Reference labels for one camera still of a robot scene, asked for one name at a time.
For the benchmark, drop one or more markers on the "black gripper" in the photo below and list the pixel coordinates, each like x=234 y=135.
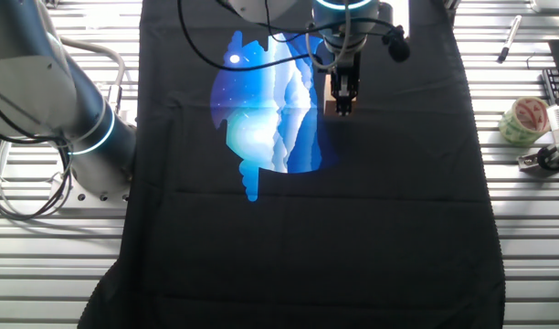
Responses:
x=345 y=57

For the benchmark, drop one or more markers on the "small wooden block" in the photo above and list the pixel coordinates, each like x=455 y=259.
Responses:
x=327 y=98

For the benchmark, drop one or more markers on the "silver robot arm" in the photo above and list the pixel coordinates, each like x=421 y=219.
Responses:
x=33 y=91

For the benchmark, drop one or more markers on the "clear packing tape roll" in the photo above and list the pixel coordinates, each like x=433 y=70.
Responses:
x=512 y=128

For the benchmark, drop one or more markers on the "black and silver marker pen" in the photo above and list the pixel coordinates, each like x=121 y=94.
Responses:
x=509 y=39

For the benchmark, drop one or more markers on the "black keyboard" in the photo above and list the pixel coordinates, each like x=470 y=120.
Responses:
x=558 y=87

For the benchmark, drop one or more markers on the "black cloth with blue print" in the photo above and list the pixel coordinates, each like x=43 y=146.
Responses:
x=215 y=274

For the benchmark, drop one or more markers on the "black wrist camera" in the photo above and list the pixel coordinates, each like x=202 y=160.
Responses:
x=398 y=48

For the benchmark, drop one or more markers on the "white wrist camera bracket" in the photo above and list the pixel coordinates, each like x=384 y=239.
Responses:
x=400 y=13

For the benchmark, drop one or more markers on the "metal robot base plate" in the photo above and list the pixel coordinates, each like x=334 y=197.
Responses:
x=92 y=201

